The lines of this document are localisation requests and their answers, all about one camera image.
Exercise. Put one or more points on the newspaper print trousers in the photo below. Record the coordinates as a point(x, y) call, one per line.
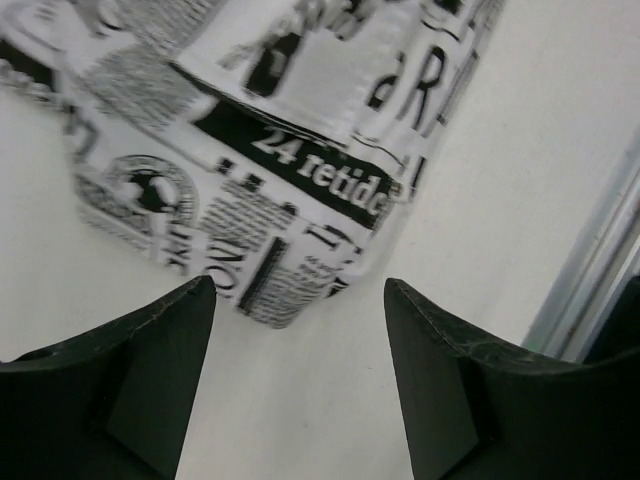
point(275, 146)

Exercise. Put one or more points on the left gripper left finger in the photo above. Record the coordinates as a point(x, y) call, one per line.
point(113, 402)

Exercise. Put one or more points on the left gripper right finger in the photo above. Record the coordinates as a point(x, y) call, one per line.
point(476, 406)

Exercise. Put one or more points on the aluminium rail frame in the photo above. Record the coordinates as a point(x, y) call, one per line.
point(597, 270)

